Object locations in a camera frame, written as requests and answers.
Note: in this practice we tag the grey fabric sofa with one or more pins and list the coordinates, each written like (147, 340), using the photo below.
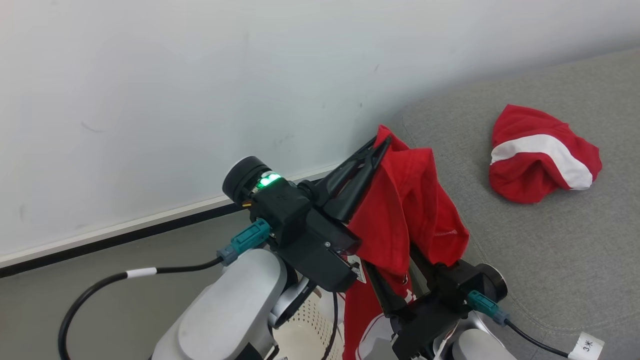
(550, 250)

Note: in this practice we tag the cream plastic laundry basket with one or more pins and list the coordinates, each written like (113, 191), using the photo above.
(310, 325)

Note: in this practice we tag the plain red garment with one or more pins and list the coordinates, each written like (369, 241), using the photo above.
(400, 210)

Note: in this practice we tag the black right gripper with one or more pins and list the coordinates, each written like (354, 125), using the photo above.
(425, 325)

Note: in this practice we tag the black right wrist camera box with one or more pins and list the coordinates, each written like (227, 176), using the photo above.
(460, 282)

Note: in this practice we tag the white and black baseboard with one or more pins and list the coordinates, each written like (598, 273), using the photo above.
(125, 227)

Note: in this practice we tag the red garment with white stripe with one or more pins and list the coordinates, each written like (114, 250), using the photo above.
(530, 160)

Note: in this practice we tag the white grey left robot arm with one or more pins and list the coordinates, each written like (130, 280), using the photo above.
(230, 315)

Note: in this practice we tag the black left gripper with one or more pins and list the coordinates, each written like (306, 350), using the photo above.
(322, 255)

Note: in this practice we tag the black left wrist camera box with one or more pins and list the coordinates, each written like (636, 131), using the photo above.
(275, 200)

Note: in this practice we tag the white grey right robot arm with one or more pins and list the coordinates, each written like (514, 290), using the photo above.
(480, 345)

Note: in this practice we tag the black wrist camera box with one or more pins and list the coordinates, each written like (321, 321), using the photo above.
(275, 200)
(460, 282)

